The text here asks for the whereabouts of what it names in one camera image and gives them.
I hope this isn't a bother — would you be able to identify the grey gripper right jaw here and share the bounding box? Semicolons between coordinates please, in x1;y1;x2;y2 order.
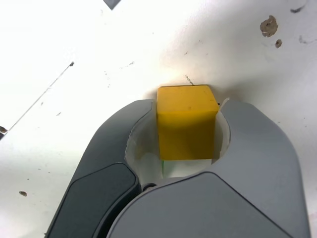
106;98;312;238

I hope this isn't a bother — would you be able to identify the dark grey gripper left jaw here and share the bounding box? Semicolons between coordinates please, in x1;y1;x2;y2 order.
45;98;164;238

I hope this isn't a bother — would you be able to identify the yellow cube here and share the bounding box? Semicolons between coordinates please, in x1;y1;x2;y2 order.
157;85;220;161

